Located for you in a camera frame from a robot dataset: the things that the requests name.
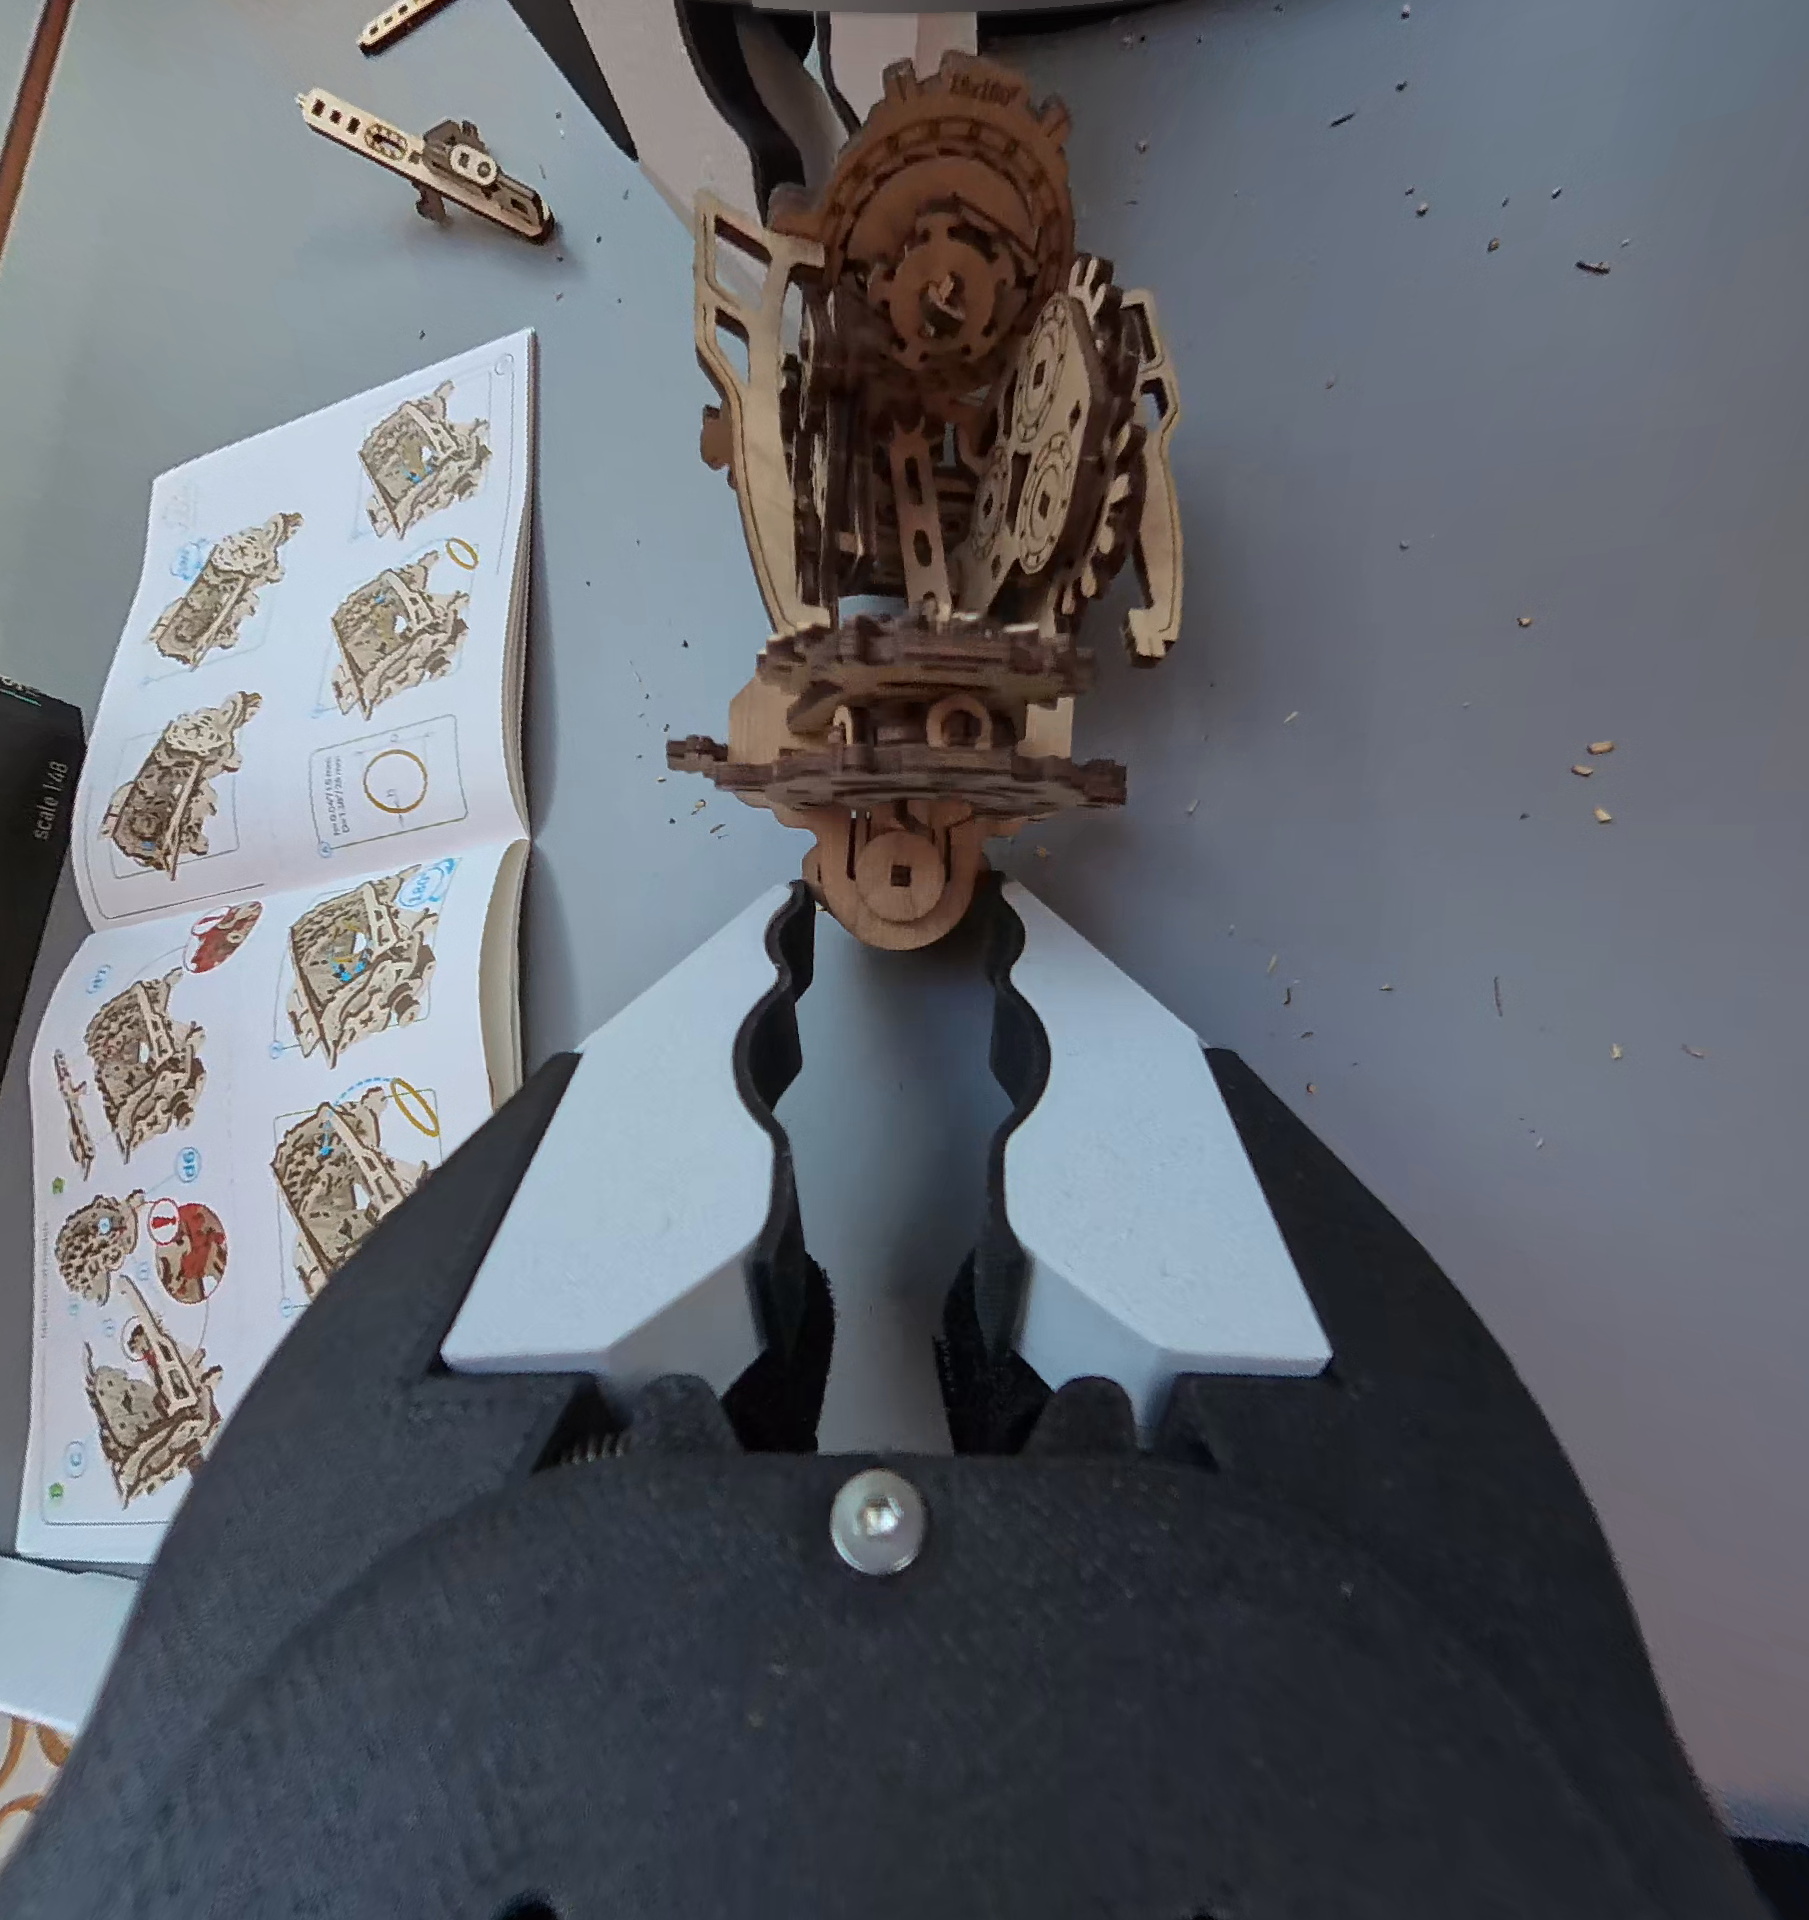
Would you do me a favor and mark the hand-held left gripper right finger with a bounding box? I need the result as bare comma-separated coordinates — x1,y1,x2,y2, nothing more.
975,880,1336,1387

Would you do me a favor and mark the white card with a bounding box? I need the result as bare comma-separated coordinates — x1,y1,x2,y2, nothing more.
0,1543,148,1739

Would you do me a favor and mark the white instruction booklet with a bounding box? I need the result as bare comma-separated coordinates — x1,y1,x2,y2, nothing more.
17,326,541,1566

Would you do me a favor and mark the wooden mechanical puzzle model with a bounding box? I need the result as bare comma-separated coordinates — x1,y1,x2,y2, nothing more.
667,56,1186,951

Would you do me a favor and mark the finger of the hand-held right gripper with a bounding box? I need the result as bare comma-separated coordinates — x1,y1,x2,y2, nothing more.
735,0,983,158
592,0,805,218

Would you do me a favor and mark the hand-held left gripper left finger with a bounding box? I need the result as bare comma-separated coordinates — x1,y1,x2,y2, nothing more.
440,882,845,1387

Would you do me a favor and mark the grey desk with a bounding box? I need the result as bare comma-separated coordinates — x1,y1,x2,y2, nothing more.
0,0,1809,1846

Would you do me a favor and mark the packet of tan rubber bands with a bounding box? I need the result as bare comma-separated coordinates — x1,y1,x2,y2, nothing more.
0,1698,84,1870

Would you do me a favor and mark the black cardboard box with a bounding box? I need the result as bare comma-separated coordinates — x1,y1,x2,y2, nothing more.
0,653,89,1283

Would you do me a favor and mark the brown wooden strip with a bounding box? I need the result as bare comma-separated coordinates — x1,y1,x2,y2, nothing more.
0,0,77,467

